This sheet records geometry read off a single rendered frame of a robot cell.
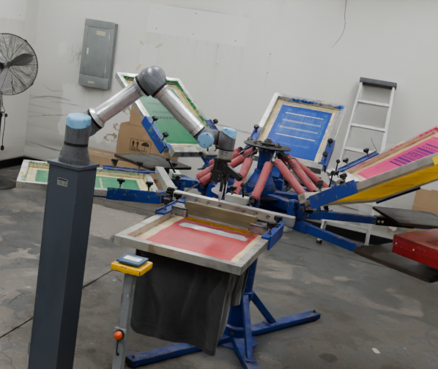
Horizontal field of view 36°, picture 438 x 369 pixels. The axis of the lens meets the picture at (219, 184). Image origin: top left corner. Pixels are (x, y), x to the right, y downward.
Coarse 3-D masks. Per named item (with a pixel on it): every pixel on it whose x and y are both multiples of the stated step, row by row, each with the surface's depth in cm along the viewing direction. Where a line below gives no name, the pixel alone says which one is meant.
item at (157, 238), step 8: (176, 224) 335; (200, 224) 342; (160, 232) 317; (168, 232) 319; (192, 232) 325; (200, 232) 328; (208, 232) 330; (152, 240) 303; (160, 240) 305; (184, 248) 298
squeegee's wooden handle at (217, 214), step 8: (192, 208) 341; (200, 208) 340; (208, 208) 339; (216, 208) 338; (200, 216) 341; (208, 216) 339; (216, 216) 338; (224, 216) 337; (232, 216) 335; (240, 216) 334; (248, 216) 333; (256, 216) 334; (232, 224) 336; (240, 224) 335; (248, 224) 333
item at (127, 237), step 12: (156, 216) 331; (168, 216) 342; (132, 228) 303; (144, 228) 313; (120, 240) 290; (132, 240) 288; (144, 240) 289; (264, 240) 319; (156, 252) 285; (168, 252) 284; (180, 252) 282; (192, 252) 284; (252, 252) 297; (204, 264) 280; (216, 264) 278; (228, 264) 276; (240, 264) 277
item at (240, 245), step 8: (232, 232) 337; (224, 240) 321; (232, 240) 323; (240, 240) 325; (248, 240) 327; (192, 248) 300; (232, 248) 310; (240, 248) 312; (216, 256) 294; (224, 256) 296; (232, 256) 298
